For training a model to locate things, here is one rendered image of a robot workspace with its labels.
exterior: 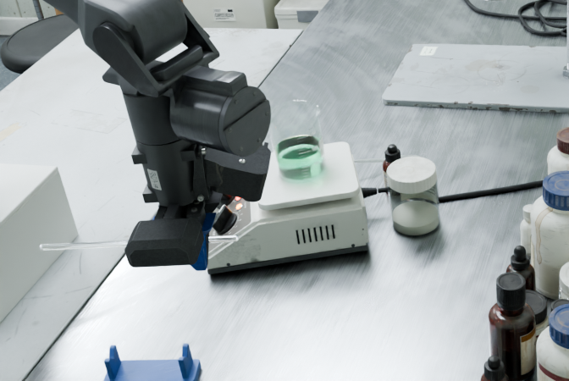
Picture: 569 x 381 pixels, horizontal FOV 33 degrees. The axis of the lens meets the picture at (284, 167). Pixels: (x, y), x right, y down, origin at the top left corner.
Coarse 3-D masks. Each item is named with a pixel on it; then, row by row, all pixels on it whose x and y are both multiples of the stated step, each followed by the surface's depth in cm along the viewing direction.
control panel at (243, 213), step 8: (240, 200) 117; (216, 208) 120; (232, 208) 117; (240, 208) 116; (248, 208) 114; (240, 216) 114; (248, 216) 113; (240, 224) 113; (232, 232) 113; (208, 248) 114
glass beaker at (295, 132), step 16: (272, 112) 113; (288, 112) 114; (304, 112) 114; (272, 128) 110; (288, 128) 109; (304, 128) 109; (320, 128) 112; (272, 144) 112; (288, 144) 110; (304, 144) 110; (320, 144) 112; (288, 160) 112; (304, 160) 111; (320, 160) 113; (288, 176) 113; (304, 176) 112; (320, 176) 113
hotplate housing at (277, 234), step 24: (360, 192) 114; (264, 216) 112; (288, 216) 111; (312, 216) 111; (336, 216) 111; (360, 216) 111; (240, 240) 112; (264, 240) 112; (288, 240) 112; (312, 240) 113; (336, 240) 113; (360, 240) 113; (216, 264) 114; (240, 264) 114; (264, 264) 114
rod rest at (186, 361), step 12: (108, 360) 99; (132, 360) 102; (144, 360) 102; (156, 360) 102; (168, 360) 102; (180, 360) 98; (192, 360) 101; (108, 372) 100; (120, 372) 101; (132, 372) 101; (144, 372) 101; (156, 372) 100; (168, 372) 100; (180, 372) 100; (192, 372) 100
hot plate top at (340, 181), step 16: (336, 144) 120; (272, 160) 119; (336, 160) 116; (352, 160) 116; (272, 176) 115; (336, 176) 113; (352, 176) 113; (272, 192) 112; (288, 192) 112; (304, 192) 111; (320, 192) 111; (336, 192) 110; (352, 192) 110; (272, 208) 111
